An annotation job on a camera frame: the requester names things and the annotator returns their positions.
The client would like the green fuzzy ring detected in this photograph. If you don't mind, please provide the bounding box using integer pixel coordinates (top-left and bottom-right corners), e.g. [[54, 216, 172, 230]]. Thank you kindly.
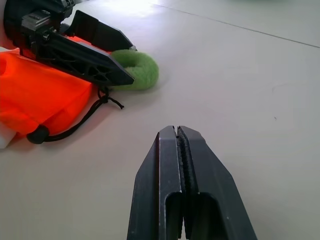
[[107, 49, 160, 91]]

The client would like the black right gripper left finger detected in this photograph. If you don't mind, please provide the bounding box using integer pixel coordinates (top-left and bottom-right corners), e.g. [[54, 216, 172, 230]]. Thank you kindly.
[[126, 125, 187, 240]]

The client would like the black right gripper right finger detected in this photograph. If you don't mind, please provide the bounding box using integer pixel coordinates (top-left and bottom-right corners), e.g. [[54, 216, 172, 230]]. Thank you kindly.
[[176, 125, 259, 240]]

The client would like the orange fabric drawstring pouch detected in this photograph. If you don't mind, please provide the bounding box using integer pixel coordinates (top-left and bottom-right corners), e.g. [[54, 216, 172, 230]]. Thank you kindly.
[[0, 36, 104, 140]]

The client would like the black round cord stopper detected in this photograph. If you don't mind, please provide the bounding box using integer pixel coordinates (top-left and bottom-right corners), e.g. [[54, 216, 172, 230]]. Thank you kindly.
[[26, 126, 50, 145]]

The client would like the black drawstring cord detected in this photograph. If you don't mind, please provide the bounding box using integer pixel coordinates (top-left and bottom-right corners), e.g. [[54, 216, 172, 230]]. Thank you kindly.
[[46, 86, 125, 143]]

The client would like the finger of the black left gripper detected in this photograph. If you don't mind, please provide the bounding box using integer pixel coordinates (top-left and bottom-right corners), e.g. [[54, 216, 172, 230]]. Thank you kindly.
[[32, 31, 136, 87], [65, 9, 138, 52]]

